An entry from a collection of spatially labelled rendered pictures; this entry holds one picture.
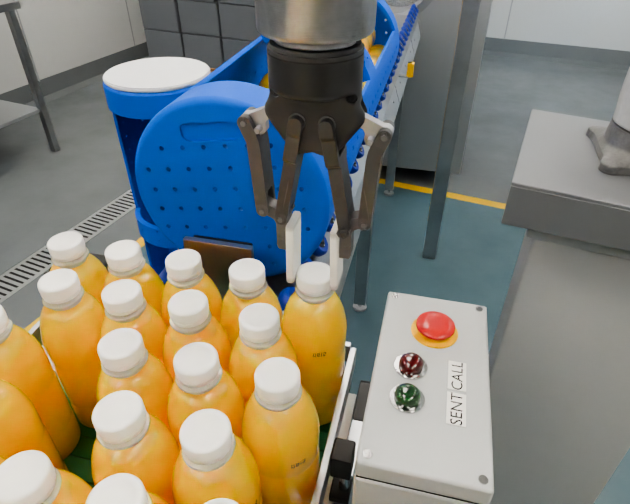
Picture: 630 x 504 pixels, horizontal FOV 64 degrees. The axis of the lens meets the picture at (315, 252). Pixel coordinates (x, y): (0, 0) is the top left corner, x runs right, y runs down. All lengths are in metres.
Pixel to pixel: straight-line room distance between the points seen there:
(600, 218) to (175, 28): 4.28
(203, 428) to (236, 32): 4.18
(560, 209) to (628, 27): 5.05
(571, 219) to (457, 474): 0.53
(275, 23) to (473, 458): 0.34
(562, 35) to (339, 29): 5.50
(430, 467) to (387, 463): 0.03
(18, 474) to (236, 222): 0.42
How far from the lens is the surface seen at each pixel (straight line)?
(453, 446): 0.42
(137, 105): 1.38
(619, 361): 1.10
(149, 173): 0.75
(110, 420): 0.44
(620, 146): 0.97
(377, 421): 0.43
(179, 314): 0.50
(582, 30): 5.84
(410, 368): 0.45
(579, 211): 0.85
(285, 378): 0.43
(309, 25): 0.37
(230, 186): 0.70
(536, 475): 1.40
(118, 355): 0.48
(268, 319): 0.48
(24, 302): 2.48
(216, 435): 0.41
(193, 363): 0.46
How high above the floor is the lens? 1.45
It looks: 36 degrees down
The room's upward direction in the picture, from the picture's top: straight up
